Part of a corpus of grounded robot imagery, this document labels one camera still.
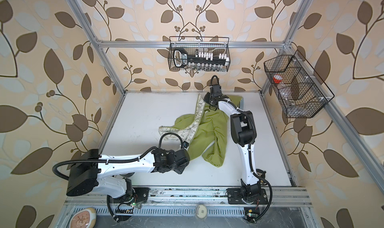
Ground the green jacket with cartoon print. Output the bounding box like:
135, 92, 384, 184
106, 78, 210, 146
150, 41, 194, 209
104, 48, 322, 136
159, 95, 229, 167

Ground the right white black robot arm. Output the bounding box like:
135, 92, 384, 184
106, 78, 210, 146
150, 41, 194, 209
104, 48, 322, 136
204, 75, 273, 207

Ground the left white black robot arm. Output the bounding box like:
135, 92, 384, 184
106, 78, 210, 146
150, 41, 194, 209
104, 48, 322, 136
52, 133, 190, 199

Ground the black rack of vials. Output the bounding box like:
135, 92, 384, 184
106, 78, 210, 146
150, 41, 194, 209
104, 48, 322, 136
171, 48, 231, 70

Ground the round white puck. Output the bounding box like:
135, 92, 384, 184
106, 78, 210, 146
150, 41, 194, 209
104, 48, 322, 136
195, 204, 208, 220

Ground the red capped bottle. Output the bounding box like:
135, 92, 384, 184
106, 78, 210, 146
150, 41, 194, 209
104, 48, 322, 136
273, 74, 283, 84

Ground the pink white round toy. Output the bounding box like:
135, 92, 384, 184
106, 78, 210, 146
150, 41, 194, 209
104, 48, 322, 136
69, 208, 97, 228

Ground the black wire basket back wall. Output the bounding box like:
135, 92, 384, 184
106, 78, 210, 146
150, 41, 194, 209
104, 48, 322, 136
168, 35, 231, 73

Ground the black wire basket wall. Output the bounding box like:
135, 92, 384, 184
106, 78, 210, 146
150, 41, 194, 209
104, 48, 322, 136
168, 35, 231, 73
264, 50, 335, 118

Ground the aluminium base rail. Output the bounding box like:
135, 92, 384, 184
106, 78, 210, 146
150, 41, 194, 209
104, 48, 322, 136
64, 185, 313, 208

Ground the black wire basket right wall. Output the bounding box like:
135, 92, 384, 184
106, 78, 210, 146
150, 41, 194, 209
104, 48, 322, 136
264, 50, 335, 118

